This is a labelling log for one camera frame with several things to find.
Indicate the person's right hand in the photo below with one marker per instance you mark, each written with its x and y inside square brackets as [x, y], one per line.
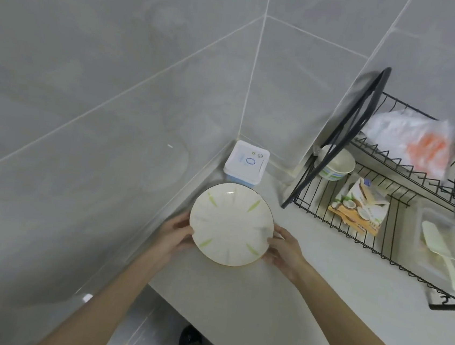
[289, 256]

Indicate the white and blue lidded tub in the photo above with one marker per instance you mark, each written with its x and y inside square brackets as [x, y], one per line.
[246, 164]

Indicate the white bowl with green band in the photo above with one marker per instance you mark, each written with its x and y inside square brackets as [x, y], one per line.
[340, 164]

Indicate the white plate with green leaves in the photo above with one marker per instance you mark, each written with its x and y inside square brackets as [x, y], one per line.
[230, 223]

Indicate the white and orange plastic bag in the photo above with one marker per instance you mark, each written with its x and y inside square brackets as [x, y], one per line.
[413, 141]

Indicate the coconut print snack packet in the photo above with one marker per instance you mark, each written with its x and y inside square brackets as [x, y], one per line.
[359, 206]

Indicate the person's dark shoe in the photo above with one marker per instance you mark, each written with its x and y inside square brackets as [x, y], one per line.
[190, 336]

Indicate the person's left hand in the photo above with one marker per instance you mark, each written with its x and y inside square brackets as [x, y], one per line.
[170, 237]

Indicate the person's left forearm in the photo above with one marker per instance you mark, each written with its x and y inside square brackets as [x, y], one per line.
[104, 299]

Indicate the person's left thumb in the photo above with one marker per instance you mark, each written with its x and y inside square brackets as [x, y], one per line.
[186, 241]

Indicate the clear plastic container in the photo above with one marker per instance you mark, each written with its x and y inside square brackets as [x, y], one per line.
[447, 238]

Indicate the person's right thumb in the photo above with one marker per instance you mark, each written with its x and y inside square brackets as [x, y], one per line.
[272, 255]

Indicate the pale green rice paddle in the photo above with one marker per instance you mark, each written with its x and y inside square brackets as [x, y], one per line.
[440, 249]

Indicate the person's right forearm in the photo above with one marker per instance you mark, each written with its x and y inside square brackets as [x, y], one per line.
[356, 334]

